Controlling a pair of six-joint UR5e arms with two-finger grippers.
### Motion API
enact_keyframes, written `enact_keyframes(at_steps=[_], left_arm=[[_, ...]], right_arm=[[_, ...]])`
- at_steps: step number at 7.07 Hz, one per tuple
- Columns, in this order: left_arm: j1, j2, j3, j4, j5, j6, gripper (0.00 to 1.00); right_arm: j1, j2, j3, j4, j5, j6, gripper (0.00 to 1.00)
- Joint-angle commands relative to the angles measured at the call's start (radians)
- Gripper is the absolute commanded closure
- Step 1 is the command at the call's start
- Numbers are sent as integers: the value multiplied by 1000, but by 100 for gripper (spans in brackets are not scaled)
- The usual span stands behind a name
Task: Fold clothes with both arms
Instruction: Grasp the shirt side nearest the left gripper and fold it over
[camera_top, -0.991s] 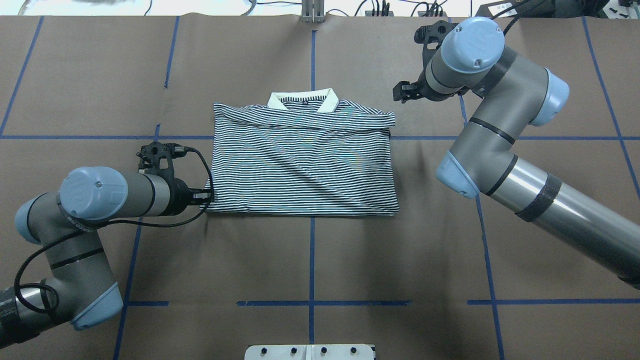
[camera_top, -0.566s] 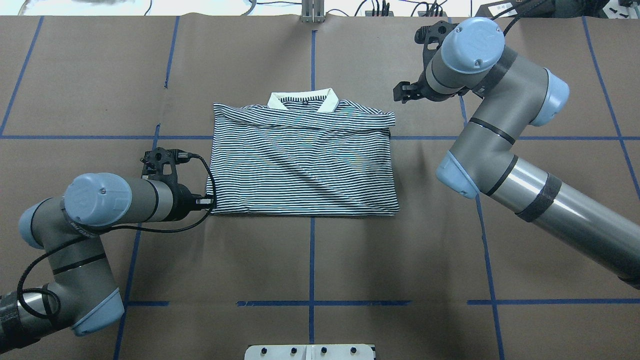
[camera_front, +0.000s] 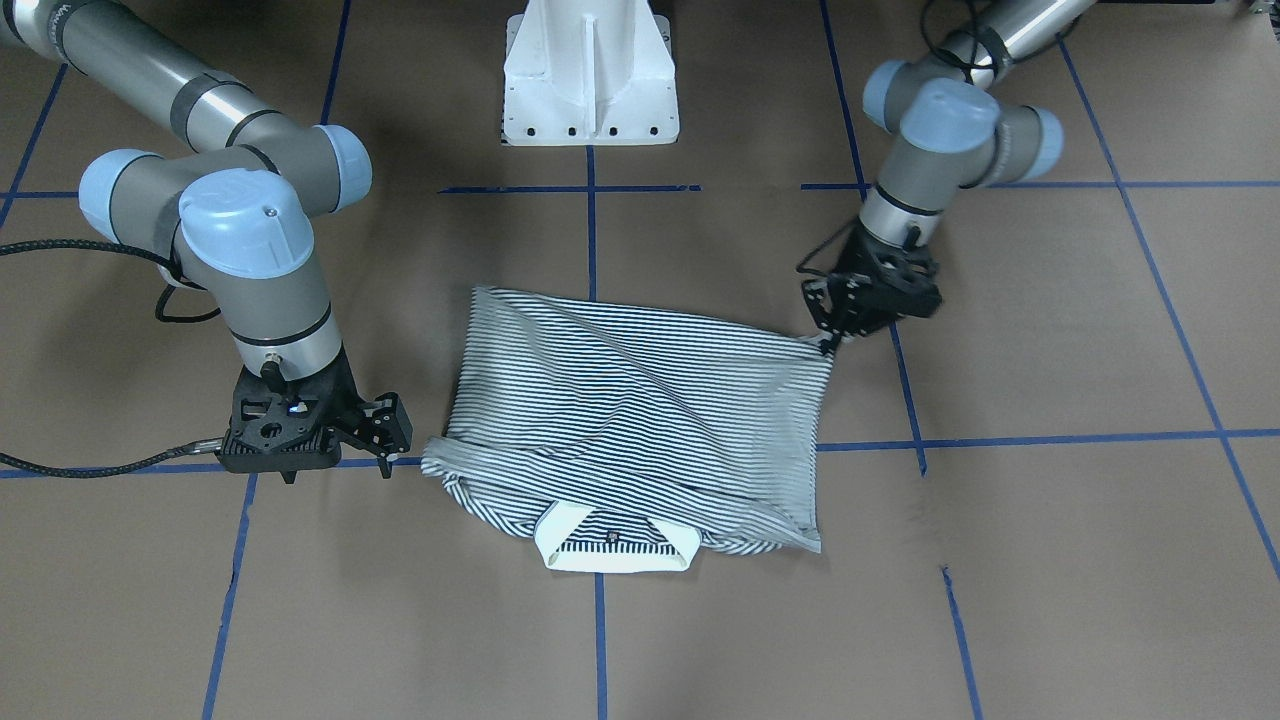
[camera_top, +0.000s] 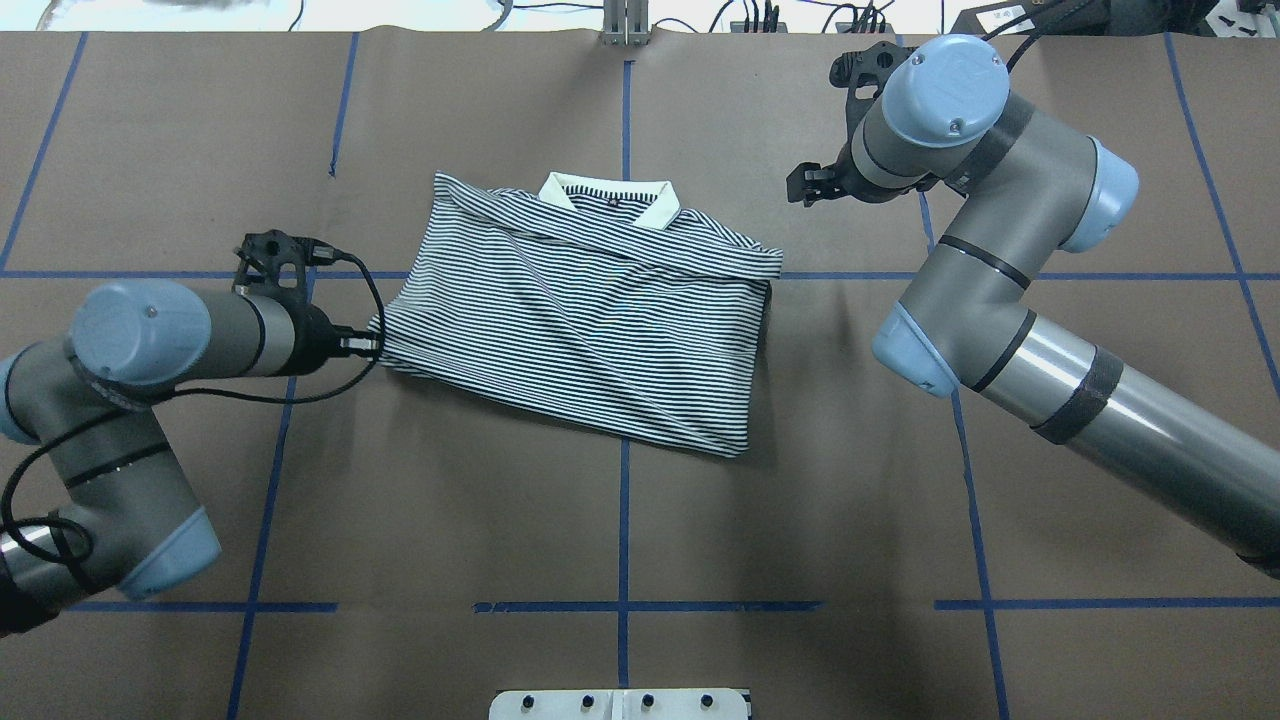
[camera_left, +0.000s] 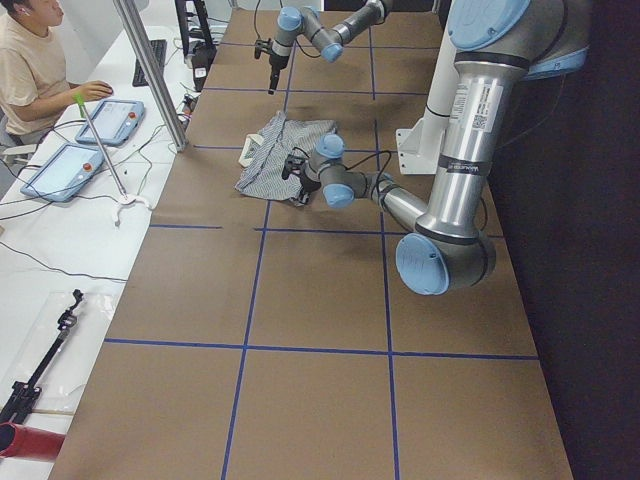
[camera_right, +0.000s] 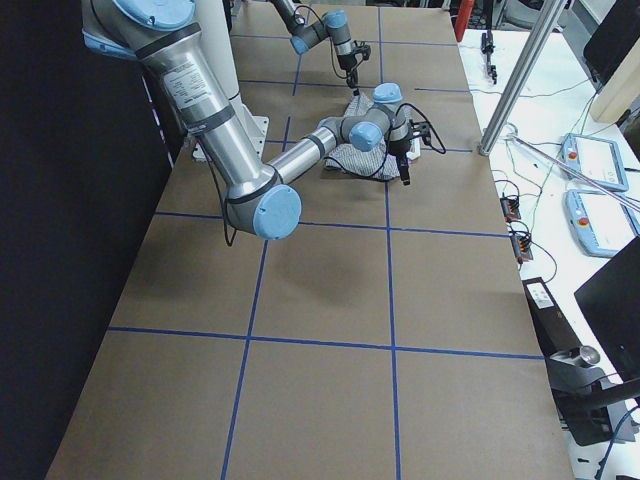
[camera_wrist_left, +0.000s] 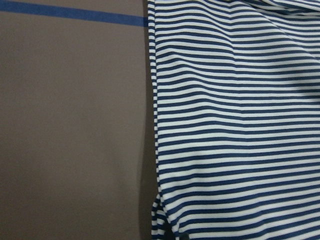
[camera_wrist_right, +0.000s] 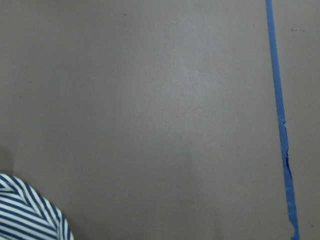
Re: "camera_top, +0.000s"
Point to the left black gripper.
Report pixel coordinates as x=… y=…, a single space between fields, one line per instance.
x=313 y=339

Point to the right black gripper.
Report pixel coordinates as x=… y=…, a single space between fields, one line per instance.
x=842 y=171

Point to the black desktop box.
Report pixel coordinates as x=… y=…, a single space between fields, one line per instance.
x=991 y=18

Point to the aluminium frame post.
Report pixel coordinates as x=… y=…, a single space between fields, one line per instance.
x=625 y=23

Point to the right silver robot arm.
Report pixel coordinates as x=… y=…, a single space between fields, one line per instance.
x=1031 y=187

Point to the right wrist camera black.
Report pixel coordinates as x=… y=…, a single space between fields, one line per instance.
x=863 y=75

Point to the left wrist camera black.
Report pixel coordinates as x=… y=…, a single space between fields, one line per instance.
x=275 y=264

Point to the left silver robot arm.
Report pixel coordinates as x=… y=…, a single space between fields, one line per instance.
x=102 y=501

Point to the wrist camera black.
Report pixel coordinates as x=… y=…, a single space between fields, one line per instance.
x=863 y=75
x=275 y=264

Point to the striped polo shirt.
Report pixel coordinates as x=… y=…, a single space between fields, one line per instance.
x=600 y=302

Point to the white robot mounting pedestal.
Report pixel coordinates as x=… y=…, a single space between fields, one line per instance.
x=622 y=703

